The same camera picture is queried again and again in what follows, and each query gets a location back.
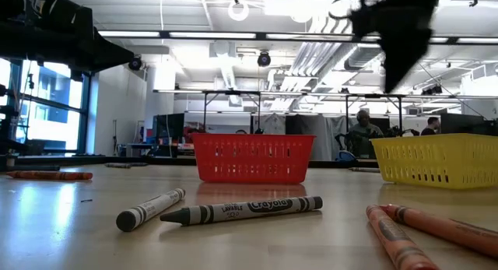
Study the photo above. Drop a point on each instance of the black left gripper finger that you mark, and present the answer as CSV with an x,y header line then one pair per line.
x,y
105,54

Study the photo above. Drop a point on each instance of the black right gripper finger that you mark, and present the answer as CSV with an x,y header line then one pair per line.
x,y
400,60

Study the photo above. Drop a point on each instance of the grey crayon white wrapper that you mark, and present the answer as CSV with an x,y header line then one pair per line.
x,y
241,211
363,170
149,208

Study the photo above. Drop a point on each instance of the orange crayon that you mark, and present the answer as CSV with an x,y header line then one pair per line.
x,y
447,227
393,235
50,176

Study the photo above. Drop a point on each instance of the black overhead light bar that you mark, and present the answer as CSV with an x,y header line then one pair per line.
x,y
128,34

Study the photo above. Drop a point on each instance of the black ceiling spotlight cluster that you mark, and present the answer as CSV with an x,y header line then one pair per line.
x,y
432,90

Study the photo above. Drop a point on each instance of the large dark-framed window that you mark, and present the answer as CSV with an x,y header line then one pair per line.
x,y
85,114

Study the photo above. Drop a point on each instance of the person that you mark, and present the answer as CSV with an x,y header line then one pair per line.
x,y
430,130
363,137

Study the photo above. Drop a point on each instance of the black equipment by window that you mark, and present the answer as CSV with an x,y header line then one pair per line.
x,y
5,130

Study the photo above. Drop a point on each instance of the background desk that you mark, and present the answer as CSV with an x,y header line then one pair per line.
x,y
140,145

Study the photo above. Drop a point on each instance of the black office chair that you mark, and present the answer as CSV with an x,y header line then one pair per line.
x,y
340,139

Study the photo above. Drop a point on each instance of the yellow plastic basket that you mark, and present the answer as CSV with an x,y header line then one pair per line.
x,y
435,161

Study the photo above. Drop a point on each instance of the grey fabric curtain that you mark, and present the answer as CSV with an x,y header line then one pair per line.
x,y
328,139

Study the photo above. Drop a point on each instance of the blue round object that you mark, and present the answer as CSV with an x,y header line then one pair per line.
x,y
345,156

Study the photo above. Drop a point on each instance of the red background box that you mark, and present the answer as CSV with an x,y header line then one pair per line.
x,y
188,132

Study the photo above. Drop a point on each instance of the white fabric cover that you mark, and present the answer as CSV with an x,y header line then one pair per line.
x,y
272,124

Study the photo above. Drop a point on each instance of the red plastic basket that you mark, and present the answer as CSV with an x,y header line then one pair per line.
x,y
253,161

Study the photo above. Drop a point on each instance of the silver ventilation duct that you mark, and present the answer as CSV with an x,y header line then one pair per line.
x,y
362,58

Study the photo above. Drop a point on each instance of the black metal rig frame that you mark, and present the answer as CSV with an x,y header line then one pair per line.
x,y
205,114
400,114

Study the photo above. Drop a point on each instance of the small white post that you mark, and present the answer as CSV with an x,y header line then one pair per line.
x,y
10,161

